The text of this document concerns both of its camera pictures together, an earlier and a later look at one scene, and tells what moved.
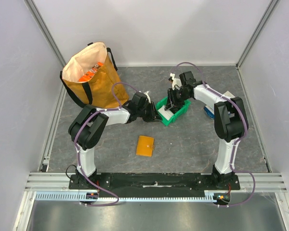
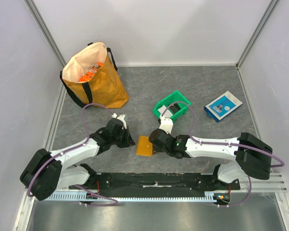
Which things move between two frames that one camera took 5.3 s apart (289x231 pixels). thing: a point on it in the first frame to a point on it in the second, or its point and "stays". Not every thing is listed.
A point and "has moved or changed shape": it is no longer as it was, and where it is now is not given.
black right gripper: [171, 97] to [155, 149]
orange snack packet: [90, 73] stays
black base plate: [153, 183] stays
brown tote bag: [88, 75] stays
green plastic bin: [164, 102] has moved or changed shape
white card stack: [166, 114] stays
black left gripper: [153, 115] to [128, 141]
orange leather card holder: [145, 146] stays
